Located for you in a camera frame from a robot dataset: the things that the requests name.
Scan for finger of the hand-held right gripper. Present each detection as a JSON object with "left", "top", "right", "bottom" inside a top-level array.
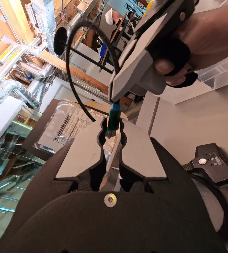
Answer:
[
  {"left": 108, "top": 48, "right": 154, "bottom": 103},
  {"left": 119, "top": 13, "right": 173, "bottom": 65}
]

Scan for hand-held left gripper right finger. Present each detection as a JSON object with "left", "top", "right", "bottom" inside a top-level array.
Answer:
[{"left": 119, "top": 118, "right": 168, "bottom": 192}]

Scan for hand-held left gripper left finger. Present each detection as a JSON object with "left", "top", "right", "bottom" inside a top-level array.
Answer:
[{"left": 55, "top": 117, "right": 108, "bottom": 191}]

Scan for HDMI switch box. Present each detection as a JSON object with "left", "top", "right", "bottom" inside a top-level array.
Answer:
[{"left": 191, "top": 143, "right": 228, "bottom": 186}]

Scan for person's right hand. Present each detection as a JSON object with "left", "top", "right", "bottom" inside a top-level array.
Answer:
[{"left": 154, "top": 8, "right": 228, "bottom": 87}]

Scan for instruction sign on wooden board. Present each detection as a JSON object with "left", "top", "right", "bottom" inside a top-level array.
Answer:
[{"left": 22, "top": 99, "right": 131, "bottom": 161}]

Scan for blue storage bin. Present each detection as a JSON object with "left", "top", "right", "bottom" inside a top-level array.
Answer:
[{"left": 99, "top": 42, "right": 108, "bottom": 58}]

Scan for silver insulated pipes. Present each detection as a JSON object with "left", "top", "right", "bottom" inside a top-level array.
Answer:
[{"left": 0, "top": 36, "right": 55, "bottom": 110}]

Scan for wooden support post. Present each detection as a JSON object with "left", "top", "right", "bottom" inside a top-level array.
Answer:
[{"left": 38, "top": 49, "right": 109, "bottom": 96}]

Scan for rectangular sheet metal duct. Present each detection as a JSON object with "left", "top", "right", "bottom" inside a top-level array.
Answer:
[{"left": 30, "top": 0, "right": 57, "bottom": 57}]

